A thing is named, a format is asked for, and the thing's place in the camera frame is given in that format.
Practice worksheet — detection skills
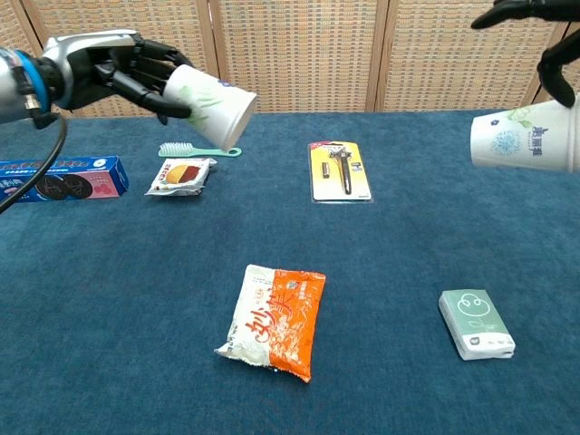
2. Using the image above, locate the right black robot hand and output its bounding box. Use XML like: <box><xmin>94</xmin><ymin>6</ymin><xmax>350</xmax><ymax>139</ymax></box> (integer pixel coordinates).
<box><xmin>470</xmin><ymin>0</ymin><xmax>580</xmax><ymax>110</ymax></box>

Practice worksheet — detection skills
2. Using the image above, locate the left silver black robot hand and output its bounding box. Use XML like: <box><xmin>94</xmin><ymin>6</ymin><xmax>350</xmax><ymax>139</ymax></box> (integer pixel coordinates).
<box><xmin>42</xmin><ymin>28</ymin><xmax>195</xmax><ymax>126</ymax></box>

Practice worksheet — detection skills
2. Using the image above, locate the white blue paper cup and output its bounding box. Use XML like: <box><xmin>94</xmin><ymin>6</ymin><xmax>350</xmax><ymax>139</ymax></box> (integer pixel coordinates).
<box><xmin>469</xmin><ymin>92</ymin><xmax>580</xmax><ymax>174</ymax></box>

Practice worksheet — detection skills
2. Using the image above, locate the white paper cup fern print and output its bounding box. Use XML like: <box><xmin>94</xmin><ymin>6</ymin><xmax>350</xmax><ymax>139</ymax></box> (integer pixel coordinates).
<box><xmin>161</xmin><ymin>63</ymin><xmax>259</xmax><ymax>151</ymax></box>

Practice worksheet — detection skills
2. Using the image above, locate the woven rattan screen panel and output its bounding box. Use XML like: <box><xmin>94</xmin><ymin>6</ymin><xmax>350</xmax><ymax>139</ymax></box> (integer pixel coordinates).
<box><xmin>532</xmin><ymin>20</ymin><xmax>580</xmax><ymax>110</ymax></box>
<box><xmin>374</xmin><ymin>0</ymin><xmax>579</xmax><ymax>113</ymax></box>
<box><xmin>0</xmin><ymin>0</ymin><xmax>51</xmax><ymax>58</ymax></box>
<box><xmin>208</xmin><ymin>0</ymin><xmax>390</xmax><ymax>114</ymax></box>
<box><xmin>20</xmin><ymin>0</ymin><xmax>226</xmax><ymax>119</ymax></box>

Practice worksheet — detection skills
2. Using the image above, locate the blue cookie box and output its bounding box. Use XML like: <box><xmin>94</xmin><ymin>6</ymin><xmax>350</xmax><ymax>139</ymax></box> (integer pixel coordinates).
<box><xmin>0</xmin><ymin>155</ymin><xmax>131</xmax><ymax>205</ymax></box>

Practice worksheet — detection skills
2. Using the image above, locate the green plastic brush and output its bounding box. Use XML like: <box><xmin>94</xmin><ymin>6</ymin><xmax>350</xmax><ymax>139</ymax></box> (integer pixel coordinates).
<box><xmin>158</xmin><ymin>140</ymin><xmax>243</xmax><ymax>160</ymax></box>

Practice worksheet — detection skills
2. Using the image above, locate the small cake snack packet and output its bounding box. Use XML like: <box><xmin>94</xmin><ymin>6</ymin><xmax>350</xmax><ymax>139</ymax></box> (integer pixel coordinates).
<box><xmin>144</xmin><ymin>157</ymin><xmax>219</xmax><ymax>198</ymax></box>

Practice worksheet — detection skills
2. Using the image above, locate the razor in yellow blister pack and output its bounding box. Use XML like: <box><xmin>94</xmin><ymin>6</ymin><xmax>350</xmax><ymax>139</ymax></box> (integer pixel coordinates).
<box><xmin>307</xmin><ymin>140</ymin><xmax>375</xmax><ymax>204</ymax></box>

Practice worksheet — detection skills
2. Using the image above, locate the green white tissue pack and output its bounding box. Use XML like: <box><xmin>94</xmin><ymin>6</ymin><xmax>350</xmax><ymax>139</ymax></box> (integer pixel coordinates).
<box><xmin>437</xmin><ymin>287</ymin><xmax>517</xmax><ymax>363</ymax></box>

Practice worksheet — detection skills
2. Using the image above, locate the orange white snack bag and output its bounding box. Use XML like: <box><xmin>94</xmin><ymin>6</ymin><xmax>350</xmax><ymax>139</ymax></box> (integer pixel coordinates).
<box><xmin>213</xmin><ymin>263</ymin><xmax>328</xmax><ymax>384</ymax></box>

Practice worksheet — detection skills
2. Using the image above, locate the black cable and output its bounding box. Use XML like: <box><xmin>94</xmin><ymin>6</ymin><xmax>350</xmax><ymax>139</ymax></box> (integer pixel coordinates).
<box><xmin>0</xmin><ymin>53</ymin><xmax>69</xmax><ymax>215</ymax></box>

